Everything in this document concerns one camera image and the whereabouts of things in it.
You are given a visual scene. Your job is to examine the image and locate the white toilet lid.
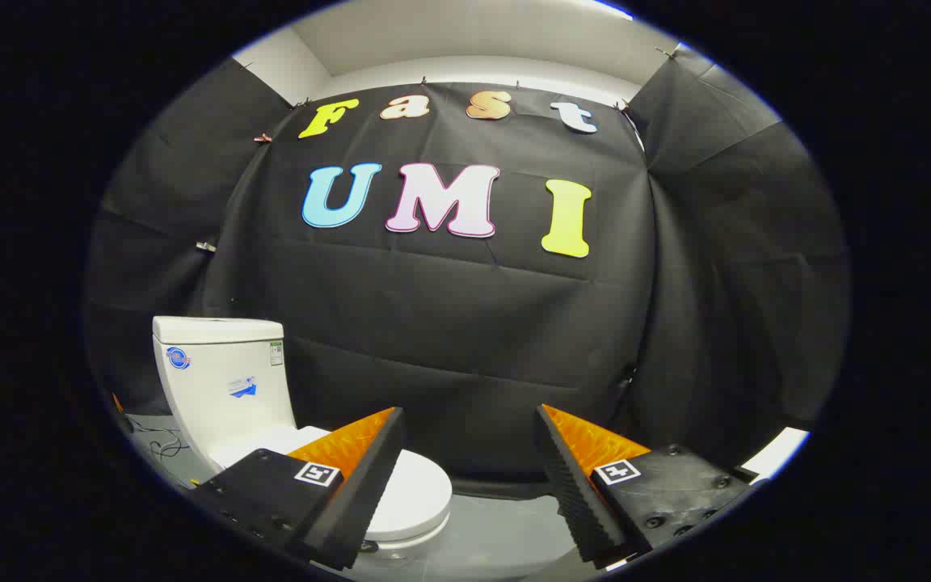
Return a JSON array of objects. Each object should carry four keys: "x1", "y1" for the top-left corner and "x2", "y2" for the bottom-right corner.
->
[{"x1": 211, "y1": 426, "x2": 454, "y2": 541}]

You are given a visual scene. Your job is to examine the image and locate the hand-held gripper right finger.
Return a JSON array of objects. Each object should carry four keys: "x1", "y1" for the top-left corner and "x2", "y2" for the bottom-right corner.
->
[{"x1": 535, "y1": 404, "x2": 760, "y2": 567}]

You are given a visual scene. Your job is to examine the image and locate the black floor cable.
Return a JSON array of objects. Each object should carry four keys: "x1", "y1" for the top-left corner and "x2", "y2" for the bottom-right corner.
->
[{"x1": 130, "y1": 416, "x2": 192, "y2": 468}]

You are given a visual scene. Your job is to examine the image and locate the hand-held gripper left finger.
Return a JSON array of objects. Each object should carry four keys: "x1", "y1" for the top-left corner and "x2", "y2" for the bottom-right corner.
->
[{"x1": 191, "y1": 407, "x2": 406, "y2": 571}]

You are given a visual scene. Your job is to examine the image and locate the black backdrop cloth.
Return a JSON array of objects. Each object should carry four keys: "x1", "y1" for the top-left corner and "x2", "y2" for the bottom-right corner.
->
[{"x1": 84, "y1": 55, "x2": 852, "y2": 486}]

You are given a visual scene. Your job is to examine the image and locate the white board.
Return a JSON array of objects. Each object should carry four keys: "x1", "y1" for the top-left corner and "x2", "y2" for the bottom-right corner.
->
[{"x1": 740, "y1": 427, "x2": 811, "y2": 484}]

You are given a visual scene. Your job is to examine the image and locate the white toilet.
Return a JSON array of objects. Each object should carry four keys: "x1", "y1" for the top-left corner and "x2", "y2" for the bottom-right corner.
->
[{"x1": 152, "y1": 315, "x2": 454, "y2": 560}]

